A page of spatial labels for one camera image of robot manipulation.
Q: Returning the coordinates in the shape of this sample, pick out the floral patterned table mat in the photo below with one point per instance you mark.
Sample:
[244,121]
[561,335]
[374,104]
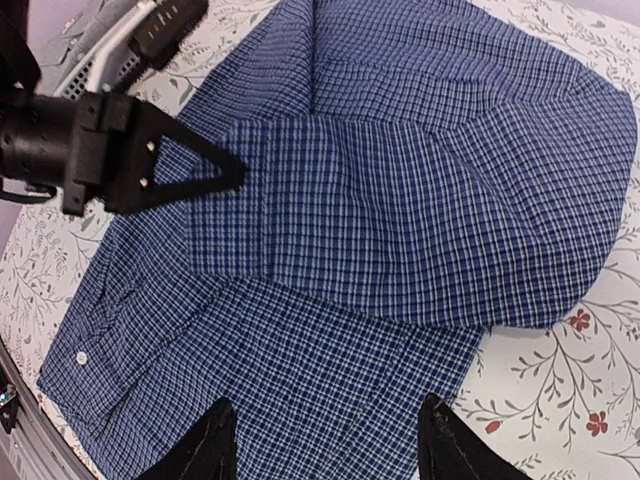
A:
[560,403]

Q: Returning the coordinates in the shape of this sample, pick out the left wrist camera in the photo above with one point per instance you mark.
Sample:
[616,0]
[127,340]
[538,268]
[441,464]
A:
[157,39]

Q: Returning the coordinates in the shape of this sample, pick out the grey folded shirt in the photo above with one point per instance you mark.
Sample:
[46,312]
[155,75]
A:
[65,49]

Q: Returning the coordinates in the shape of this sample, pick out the blue plaid long sleeve shirt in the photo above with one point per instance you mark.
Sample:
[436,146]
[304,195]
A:
[419,171]

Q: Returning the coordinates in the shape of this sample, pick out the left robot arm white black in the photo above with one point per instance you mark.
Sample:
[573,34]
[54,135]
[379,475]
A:
[36,129]

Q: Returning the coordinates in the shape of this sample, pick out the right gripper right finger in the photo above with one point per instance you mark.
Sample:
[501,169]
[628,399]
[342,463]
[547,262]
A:
[449,450]

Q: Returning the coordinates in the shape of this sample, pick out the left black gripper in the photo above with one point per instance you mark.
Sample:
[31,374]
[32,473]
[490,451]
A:
[112,157]

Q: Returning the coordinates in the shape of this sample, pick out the aluminium front rail frame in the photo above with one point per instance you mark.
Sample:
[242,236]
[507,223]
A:
[35,449]

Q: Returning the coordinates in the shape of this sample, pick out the white plastic basket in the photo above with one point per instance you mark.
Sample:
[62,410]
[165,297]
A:
[105,63]

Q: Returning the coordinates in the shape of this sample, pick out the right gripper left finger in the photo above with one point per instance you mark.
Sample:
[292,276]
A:
[208,451]

